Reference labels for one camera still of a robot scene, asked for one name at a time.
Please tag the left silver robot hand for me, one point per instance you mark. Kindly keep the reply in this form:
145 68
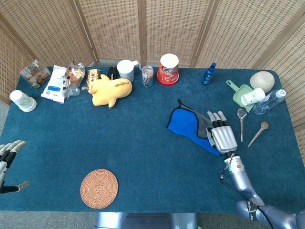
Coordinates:
8 152

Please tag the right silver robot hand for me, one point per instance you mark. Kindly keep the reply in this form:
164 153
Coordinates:
224 138

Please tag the grey and blue cloth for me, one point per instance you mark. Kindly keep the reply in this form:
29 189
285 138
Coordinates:
183 124

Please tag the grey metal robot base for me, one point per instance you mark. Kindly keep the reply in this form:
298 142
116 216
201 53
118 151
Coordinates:
143 220

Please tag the silver metal spoon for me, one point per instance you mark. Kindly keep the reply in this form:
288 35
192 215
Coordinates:
241 114

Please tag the green plastic scoop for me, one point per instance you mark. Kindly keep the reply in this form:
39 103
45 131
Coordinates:
239 94

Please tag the white paper cup green print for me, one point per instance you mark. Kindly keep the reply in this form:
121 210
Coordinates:
22 101
252 96

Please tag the clear plastic water bottle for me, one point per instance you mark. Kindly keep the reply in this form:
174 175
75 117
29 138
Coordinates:
269 102

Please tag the blue spray bottle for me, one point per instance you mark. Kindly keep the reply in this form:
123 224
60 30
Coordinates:
208 75

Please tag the beige bowl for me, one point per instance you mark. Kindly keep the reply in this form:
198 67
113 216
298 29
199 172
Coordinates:
262 80

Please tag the white snack bag blue label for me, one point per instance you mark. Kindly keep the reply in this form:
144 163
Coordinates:
53 86

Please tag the clear plastic cookie box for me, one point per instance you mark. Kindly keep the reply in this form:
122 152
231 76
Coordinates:
35 75

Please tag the red instant noodle cup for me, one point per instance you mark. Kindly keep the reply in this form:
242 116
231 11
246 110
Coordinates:
168 71

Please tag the teal table cover cloth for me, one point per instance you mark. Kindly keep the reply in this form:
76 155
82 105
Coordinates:
95 138

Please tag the clear jar of biscuit sticks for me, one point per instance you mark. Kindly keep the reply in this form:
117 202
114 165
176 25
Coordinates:
147 77

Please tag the round woven rattan coaster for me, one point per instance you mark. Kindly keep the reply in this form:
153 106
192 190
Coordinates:
99 189

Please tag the clear bag of pastries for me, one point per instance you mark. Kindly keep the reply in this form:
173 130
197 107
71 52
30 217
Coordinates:
75 76

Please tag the brown chocolate box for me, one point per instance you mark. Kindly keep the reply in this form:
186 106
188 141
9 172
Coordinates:
92 75

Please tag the yellow plush toy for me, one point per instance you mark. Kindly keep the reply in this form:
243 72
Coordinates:
112 91

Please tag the black object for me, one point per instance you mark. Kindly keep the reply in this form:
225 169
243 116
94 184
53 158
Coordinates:
112 72

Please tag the bamboo folding screen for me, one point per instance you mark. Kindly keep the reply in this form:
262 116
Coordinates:
119 28

